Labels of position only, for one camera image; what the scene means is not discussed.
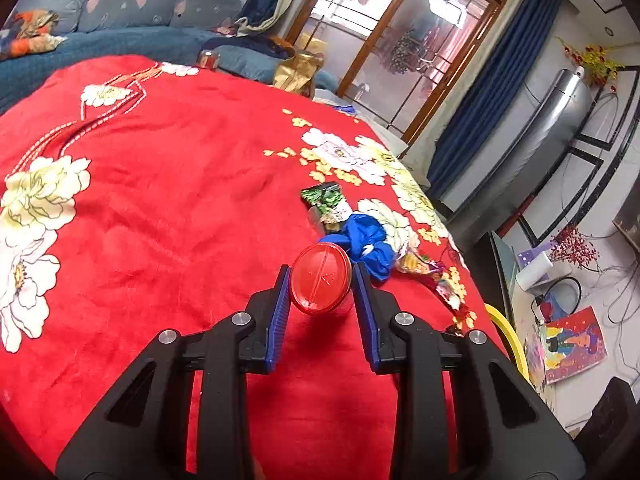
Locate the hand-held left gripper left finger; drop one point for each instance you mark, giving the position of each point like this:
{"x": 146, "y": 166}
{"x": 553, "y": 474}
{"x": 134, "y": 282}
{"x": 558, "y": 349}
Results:
{"x": 277, "y": 320}

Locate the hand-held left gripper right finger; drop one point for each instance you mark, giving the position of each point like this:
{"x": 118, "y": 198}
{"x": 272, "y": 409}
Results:
{"x": 367, "y": 325}

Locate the blue cloth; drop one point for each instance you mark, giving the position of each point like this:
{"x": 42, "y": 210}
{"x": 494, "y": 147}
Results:
{"x": 367, "y": 242}

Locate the yellow rimmed black trash bin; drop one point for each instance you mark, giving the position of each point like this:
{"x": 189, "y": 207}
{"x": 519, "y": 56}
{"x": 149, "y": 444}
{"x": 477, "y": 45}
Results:
{"x": 512, "y": 342}

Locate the green snack wrapper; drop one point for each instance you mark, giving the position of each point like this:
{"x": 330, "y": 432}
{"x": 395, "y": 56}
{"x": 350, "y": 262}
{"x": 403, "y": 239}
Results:
{"x": 325, "y": 195}

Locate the colourful picture book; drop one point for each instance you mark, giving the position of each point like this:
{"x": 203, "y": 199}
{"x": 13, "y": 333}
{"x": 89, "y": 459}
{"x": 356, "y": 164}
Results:
{"x": 570, "y": 345}

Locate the black hoop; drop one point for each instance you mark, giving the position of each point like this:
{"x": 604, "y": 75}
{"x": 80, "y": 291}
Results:
{"x": 577, "y": 285}

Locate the television cabinet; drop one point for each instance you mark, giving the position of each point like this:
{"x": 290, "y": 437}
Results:
{"x": 500, "y": 270}

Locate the white vase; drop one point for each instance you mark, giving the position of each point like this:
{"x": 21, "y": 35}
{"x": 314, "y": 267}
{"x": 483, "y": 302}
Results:
{"x": 534, "y": 271}

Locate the red berry branches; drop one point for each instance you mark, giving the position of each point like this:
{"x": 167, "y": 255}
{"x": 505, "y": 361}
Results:
{"x": 575, "y": 247}

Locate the red floral blanket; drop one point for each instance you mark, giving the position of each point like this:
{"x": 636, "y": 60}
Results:
{"x": 175, "y": 160}

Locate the grey coffee table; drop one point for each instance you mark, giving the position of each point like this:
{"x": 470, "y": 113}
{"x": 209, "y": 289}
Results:
{"x": 370, "y": 125}

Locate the blue packet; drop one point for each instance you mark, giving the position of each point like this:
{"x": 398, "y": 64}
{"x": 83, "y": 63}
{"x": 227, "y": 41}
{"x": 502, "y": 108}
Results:
{"x": 345, "y": 108}

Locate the silver tower air conditioner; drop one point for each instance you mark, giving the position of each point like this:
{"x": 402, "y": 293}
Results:
{"x": 530, "y": 145}

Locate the gold paper bag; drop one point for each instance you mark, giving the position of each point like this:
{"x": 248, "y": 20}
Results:
{"x": 297, "y": 75}

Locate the long blue curtain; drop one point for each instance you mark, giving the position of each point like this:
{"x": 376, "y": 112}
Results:
{"x": 495, "y": 90}

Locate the small red can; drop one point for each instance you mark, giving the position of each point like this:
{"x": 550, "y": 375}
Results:
{"x": 207, "y": 60}

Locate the dark clothes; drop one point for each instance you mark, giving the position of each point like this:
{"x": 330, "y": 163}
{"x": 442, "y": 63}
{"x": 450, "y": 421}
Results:
{"x": 250, "y": 46}

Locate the yellow cardboard box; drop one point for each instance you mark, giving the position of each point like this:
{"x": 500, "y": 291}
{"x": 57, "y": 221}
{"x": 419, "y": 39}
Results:
{"x": 310, "y": 44}

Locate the hanging clothes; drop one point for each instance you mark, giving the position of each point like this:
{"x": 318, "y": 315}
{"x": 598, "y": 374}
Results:
{"x": 412, "y": 50}

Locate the wooden glass sliding door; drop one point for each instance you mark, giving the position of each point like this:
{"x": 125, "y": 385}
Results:
{"x": 400, "y": 35}

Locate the blue sofa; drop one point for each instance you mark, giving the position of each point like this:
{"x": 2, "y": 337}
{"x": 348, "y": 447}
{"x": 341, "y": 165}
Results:
{"x": 125, "y": 40}

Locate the yellow red artificial flowers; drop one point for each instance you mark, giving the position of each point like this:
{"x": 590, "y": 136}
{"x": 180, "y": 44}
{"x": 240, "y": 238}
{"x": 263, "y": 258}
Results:
{"x": 595, "y": 60}

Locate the orange patterned blanket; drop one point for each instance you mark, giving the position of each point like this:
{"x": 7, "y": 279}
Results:
{"x": 32, "y": 32}

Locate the wall television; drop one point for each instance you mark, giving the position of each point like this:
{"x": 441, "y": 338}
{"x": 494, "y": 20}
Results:
{"x": 630, "y": 215}

